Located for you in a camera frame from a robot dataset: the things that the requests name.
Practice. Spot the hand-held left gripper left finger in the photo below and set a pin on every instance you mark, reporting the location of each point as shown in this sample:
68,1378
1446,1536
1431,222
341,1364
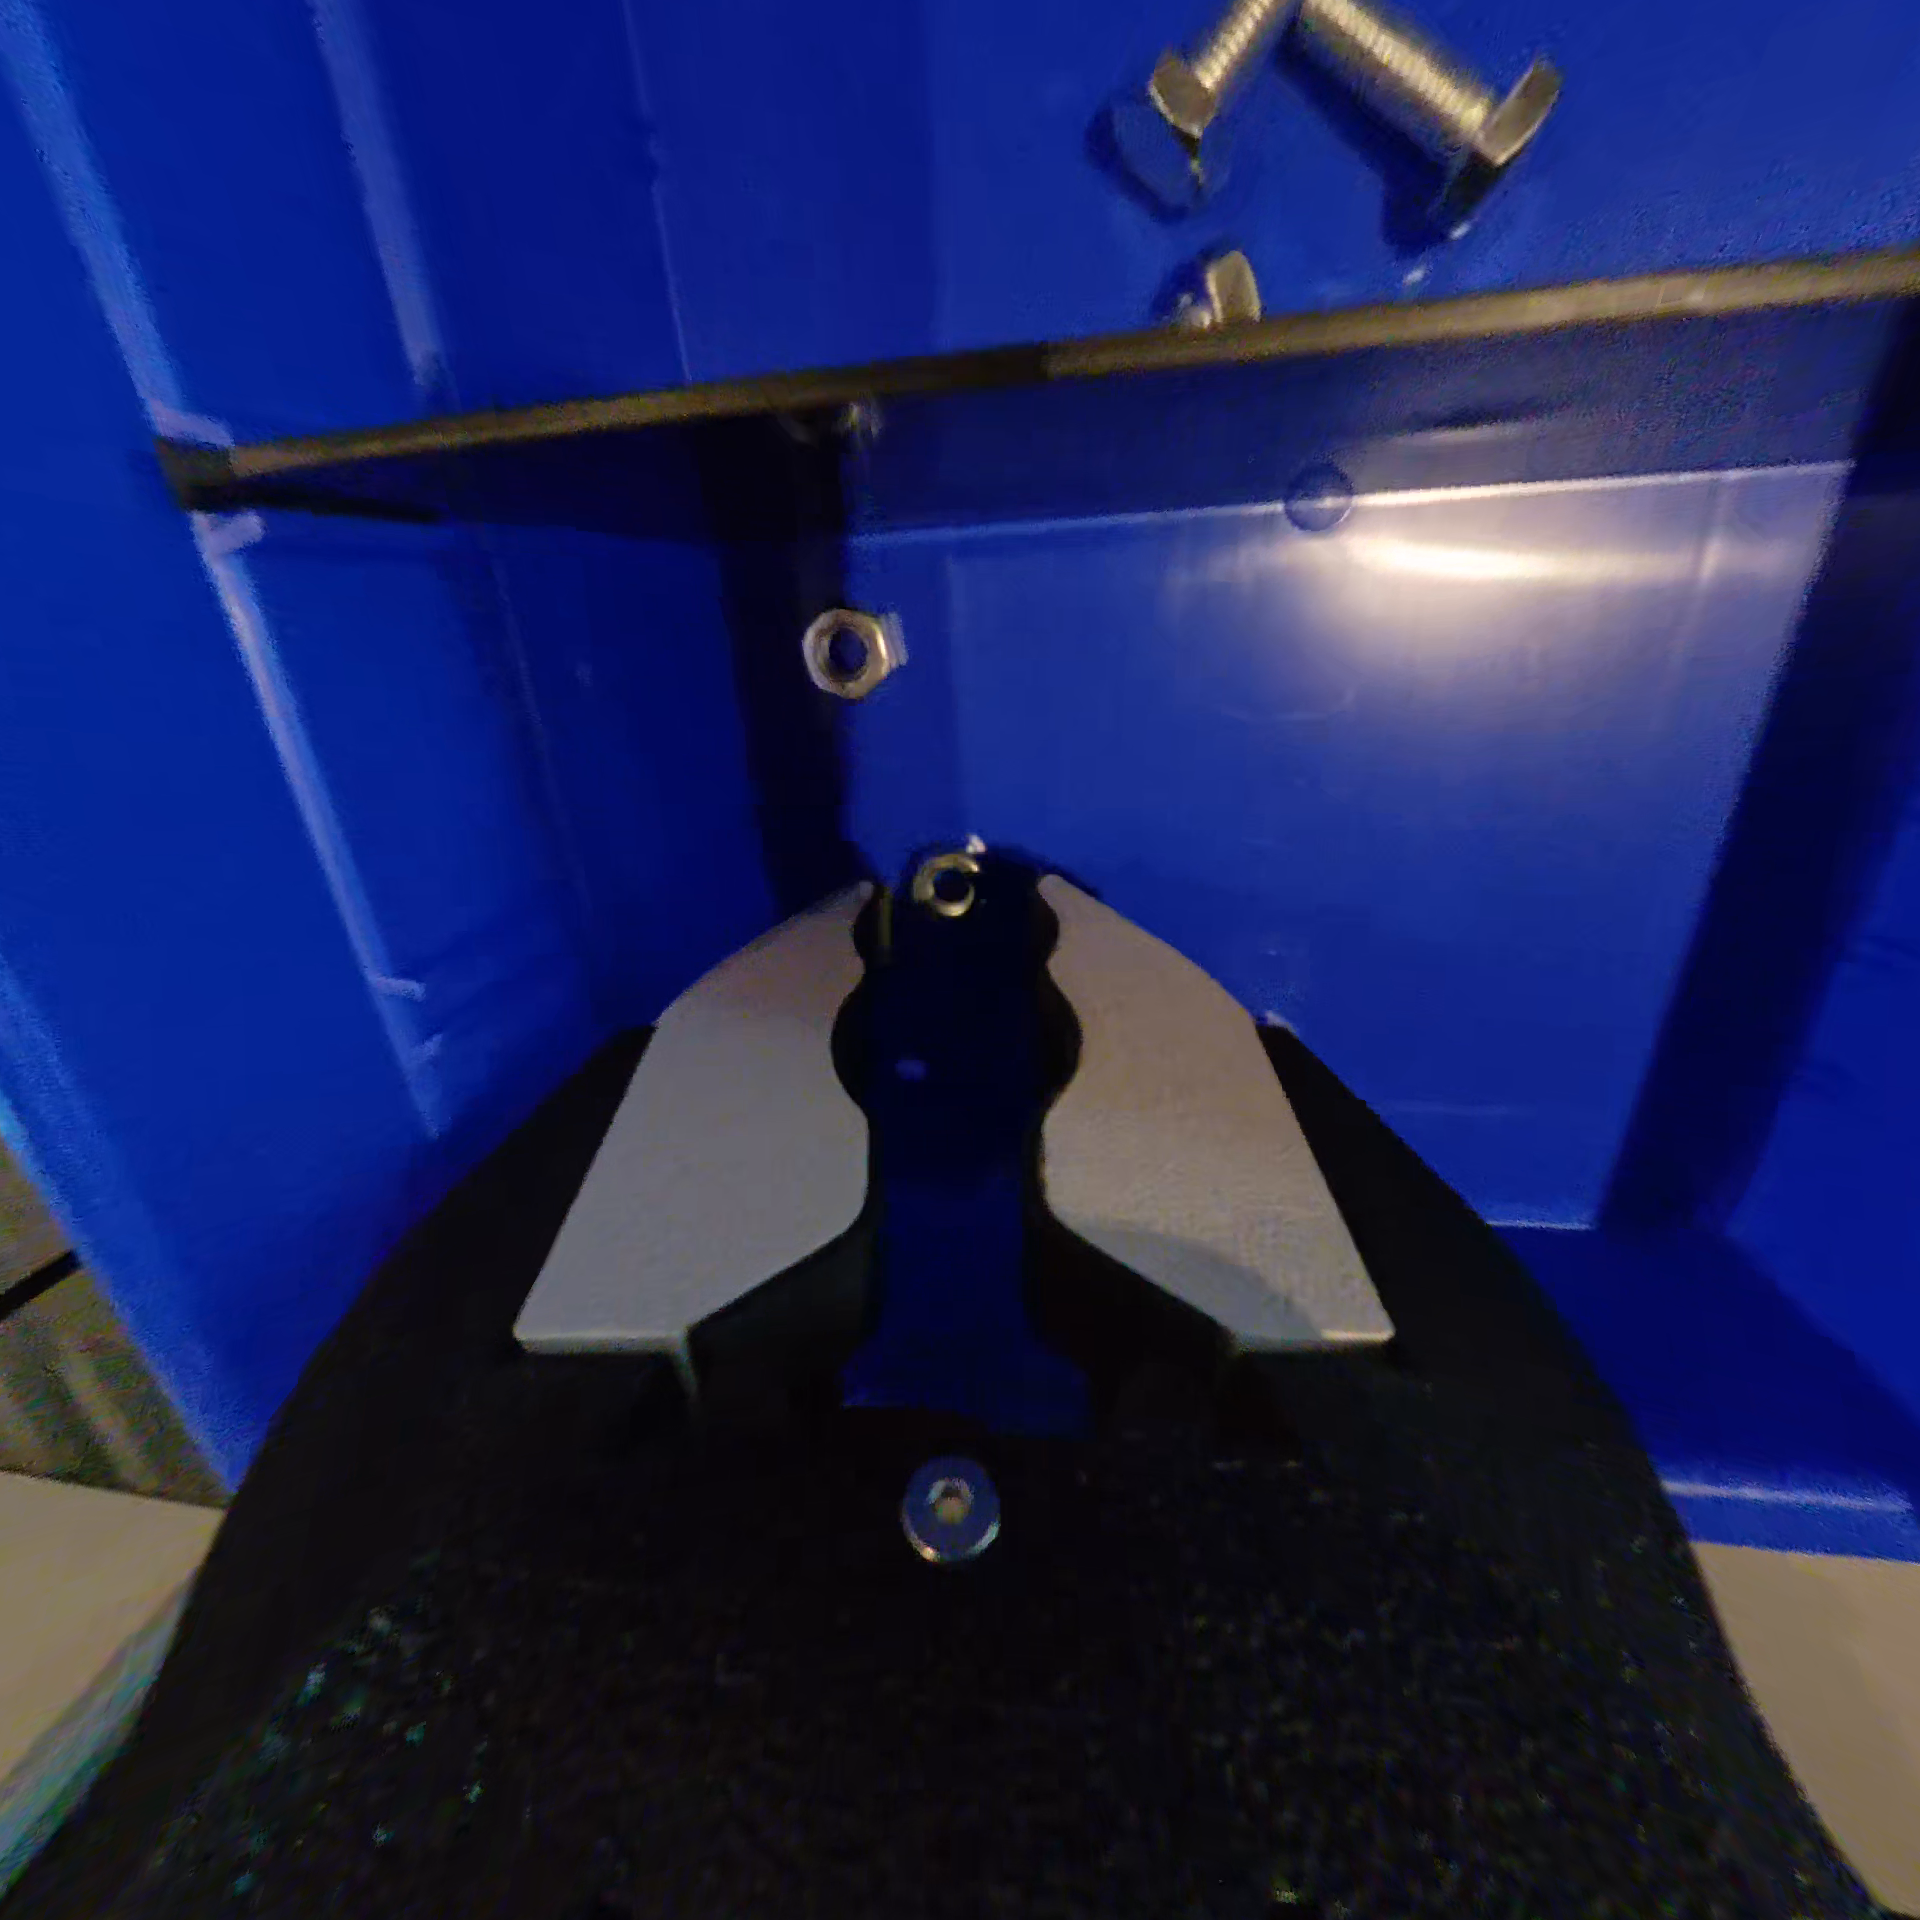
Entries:
720,1155

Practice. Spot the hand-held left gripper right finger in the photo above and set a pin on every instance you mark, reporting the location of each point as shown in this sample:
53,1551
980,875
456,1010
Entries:
1203,1155

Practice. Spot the steel hex bolt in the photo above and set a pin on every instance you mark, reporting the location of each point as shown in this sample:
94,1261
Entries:
927,890

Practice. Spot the blue plastic bin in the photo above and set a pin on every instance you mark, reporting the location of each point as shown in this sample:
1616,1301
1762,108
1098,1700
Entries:
1438,751

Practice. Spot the steel hex nut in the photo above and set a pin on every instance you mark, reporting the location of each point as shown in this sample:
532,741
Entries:
819,647

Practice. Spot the black bin divider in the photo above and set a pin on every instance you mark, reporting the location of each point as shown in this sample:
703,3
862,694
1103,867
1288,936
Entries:
902,380

